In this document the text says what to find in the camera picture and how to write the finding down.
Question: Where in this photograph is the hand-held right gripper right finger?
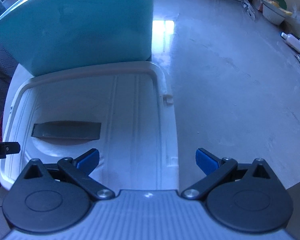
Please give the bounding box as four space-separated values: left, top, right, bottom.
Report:
181 148 280 200

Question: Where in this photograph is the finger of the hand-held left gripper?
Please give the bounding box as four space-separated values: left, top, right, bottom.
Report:
4 142 21 155

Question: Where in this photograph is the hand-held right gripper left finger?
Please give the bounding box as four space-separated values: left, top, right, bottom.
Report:
22 148 115 201

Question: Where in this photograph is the teal plastic storage bin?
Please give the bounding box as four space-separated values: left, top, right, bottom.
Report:
0 0 155 77

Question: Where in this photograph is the white round desktop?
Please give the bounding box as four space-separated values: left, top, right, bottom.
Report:
150 0 300 192

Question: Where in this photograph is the white plastic bin lid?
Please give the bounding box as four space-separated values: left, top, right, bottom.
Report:
0 61 180 191

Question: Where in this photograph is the grey fabric chair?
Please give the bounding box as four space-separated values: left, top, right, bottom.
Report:
0 40 18 133

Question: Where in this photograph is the small white squeeze bottle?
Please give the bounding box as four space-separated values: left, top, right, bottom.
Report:
281 32 300 54

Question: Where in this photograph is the clear plastic packet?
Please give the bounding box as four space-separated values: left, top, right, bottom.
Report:
241 0 256 20

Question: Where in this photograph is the white ribbed bowl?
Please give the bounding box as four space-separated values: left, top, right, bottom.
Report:
262 4 287 25

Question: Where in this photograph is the clear plastic bag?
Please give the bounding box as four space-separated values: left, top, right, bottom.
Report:
284 5 300 39

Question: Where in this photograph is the green round plate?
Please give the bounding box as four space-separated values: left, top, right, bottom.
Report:
270 0 288 10

